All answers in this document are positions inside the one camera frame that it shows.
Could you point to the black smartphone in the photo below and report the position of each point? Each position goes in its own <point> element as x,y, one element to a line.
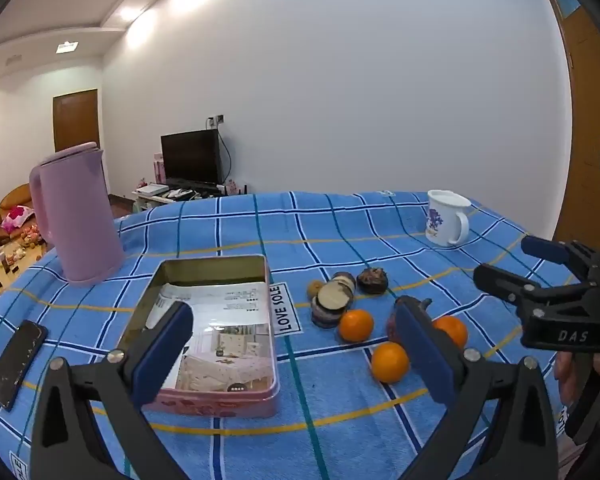
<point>15,365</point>

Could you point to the purple-red fruit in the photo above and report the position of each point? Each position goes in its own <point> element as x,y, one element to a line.
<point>393,324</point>

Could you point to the white mug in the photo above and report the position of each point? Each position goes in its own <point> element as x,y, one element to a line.
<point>445,220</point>

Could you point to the small yellow-brown longan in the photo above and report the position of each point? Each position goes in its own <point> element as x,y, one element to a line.
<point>313,290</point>

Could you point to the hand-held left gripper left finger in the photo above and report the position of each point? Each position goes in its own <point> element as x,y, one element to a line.
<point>165,355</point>

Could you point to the wall socket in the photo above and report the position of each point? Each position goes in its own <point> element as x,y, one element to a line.
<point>216,120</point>

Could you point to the white television stand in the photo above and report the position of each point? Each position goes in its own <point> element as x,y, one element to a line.
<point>147,204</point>

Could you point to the person's right hand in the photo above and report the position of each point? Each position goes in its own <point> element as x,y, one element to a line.
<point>563,375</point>

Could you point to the blue plaid tablecloth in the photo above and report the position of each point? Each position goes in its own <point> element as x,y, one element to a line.
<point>330,225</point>

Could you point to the light wooden door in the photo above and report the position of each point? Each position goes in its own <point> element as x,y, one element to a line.
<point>585,110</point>

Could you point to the pink kettle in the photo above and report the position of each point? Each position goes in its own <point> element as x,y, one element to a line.
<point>80,220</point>

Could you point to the rectangular ceiling lamp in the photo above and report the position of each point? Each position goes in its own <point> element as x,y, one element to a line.
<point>66,46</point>

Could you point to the pink flowers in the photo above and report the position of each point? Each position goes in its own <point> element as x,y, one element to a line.
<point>232,187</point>

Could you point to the dark wooden door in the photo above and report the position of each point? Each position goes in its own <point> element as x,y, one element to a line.
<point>76,120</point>

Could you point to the orange sofa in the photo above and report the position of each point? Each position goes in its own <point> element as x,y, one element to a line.
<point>15,197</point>

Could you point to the pink tin box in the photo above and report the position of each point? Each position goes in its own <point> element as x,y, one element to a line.
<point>230,405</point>

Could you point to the black television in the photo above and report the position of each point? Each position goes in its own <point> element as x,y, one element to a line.
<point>190,157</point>

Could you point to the printed paper sheet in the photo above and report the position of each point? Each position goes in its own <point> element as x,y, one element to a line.
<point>230,340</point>

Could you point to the purple eggplant slice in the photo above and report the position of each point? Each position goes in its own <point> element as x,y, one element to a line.
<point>325,319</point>
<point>334,296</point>
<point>347,278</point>

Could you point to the orange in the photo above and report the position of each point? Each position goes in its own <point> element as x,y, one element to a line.
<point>390,361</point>
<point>454,330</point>
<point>356,325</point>

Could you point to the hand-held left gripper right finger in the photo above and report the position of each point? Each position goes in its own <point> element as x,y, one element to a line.
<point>425,355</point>

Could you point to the cluttered coffee table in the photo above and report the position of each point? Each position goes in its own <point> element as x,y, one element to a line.
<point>10,270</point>

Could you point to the pink cushion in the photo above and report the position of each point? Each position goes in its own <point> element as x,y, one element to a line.
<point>17,217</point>

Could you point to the white set-top box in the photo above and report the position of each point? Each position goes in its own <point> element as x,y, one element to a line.
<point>151,189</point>

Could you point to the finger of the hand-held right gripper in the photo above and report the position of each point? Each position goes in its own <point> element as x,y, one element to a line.
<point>510,282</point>
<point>545,249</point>

